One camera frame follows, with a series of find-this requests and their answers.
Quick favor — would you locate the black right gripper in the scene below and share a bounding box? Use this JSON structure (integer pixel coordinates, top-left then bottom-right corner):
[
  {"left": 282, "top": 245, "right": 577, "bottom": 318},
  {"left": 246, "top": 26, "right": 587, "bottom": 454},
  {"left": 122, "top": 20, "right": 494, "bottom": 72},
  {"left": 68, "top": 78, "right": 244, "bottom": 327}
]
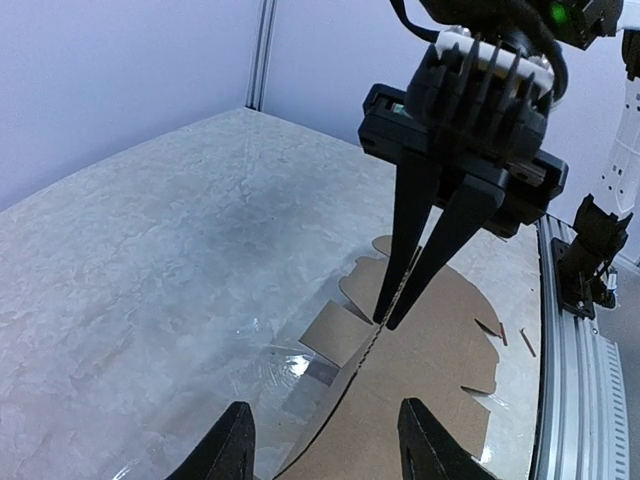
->
[{"left": 358, "top": 43, "right": 569, "bottom": 330}]

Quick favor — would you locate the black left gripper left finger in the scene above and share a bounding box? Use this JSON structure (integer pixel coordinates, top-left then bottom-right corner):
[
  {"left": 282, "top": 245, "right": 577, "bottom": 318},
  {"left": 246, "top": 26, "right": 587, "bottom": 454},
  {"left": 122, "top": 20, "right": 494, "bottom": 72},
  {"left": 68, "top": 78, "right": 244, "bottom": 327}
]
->
[{"left": 169, "top": 401, "right": 256, "bottom": 480}]

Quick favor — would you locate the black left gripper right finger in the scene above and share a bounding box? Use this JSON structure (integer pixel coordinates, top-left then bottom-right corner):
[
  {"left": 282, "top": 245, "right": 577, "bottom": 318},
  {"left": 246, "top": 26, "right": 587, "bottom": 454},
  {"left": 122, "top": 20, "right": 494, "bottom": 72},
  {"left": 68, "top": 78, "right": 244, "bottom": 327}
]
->
[{"left": 397, "top": 397, "right": 495, "bottom": 480}]

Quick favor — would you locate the brown cardboard box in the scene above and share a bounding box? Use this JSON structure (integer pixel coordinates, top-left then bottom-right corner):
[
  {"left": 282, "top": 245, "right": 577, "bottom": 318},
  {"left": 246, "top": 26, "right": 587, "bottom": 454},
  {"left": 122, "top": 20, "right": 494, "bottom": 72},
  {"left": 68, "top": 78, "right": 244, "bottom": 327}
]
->
[{"left": 277, "top": 257, "right": 500, "bottom": 479}]

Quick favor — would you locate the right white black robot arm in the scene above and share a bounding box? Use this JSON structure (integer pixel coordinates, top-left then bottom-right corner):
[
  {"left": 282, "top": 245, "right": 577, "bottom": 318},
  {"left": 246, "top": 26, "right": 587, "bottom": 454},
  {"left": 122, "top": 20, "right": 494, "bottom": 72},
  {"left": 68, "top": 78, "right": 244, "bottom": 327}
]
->
[{"left": 358, "top": 1, "right": 639, "bottom": 329}]

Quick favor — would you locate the small dark stick near box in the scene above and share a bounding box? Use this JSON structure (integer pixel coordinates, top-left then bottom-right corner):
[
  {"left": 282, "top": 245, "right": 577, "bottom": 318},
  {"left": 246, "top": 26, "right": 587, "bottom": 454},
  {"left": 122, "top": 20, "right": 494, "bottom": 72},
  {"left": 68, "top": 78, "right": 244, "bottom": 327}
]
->
[{"left": 500, "top": 322, "right": 508, "bottom": 347}]

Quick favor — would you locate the small red stick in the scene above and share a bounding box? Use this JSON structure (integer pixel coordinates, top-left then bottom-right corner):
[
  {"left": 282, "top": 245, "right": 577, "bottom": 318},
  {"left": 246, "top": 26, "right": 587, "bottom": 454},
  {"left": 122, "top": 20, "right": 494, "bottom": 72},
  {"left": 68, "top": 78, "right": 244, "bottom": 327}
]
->
[{"left": 519, "top": 327, "right": 537, "bottom": 358}]

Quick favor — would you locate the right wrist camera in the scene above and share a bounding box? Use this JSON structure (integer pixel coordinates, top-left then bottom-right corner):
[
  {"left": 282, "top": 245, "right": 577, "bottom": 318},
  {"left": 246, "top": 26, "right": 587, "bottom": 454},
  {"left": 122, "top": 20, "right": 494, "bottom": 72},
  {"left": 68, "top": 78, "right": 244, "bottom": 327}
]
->
[{"left": 433, "top": 30, "right": 554, "bottom": 93}]

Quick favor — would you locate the right aluminium corner post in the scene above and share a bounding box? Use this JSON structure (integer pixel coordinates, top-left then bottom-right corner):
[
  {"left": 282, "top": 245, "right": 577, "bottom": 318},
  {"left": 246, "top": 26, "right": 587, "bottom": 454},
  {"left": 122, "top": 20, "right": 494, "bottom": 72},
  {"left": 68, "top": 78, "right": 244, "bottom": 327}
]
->
[{"left": 245, "top": 0, "right": 278, "bottom": 111}]

